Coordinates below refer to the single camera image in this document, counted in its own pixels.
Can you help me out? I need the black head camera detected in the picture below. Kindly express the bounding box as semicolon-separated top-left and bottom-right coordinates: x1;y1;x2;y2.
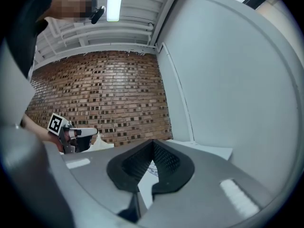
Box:
91;5;106;25

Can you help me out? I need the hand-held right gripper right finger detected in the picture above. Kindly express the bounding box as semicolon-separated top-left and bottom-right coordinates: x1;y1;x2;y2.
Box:
139;139;275;228

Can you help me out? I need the blue label wet wipes pack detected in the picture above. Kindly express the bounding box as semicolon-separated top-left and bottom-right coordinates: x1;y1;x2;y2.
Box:
137;161;159;210

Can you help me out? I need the white plastic bag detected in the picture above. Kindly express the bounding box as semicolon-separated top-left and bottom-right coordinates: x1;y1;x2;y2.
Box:
94;133;114;152

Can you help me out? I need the white folding table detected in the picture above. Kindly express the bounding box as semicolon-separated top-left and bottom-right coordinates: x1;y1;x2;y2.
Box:
163;139;233;162

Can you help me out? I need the ceiling tube light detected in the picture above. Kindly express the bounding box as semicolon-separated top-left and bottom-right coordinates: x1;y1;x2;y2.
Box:
106;0;126;22

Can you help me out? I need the person's head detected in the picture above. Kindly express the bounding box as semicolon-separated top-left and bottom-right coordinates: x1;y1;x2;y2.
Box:
46;0;98;23

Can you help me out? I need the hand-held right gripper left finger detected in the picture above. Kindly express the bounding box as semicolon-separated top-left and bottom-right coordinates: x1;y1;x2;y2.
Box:
59;139;154;223

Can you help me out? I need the person's left forearm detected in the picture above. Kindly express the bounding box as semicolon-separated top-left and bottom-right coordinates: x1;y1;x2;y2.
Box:
22;114;60;147

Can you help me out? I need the white wall pipe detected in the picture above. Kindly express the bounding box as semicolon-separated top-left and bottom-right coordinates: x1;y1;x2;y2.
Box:
161;41;195;143

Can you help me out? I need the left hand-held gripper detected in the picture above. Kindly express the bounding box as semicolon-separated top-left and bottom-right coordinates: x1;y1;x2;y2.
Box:
47;113;99;154

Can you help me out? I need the person's black-clothed torso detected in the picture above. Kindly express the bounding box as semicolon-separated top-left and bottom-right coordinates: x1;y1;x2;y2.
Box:
4;0;53;78

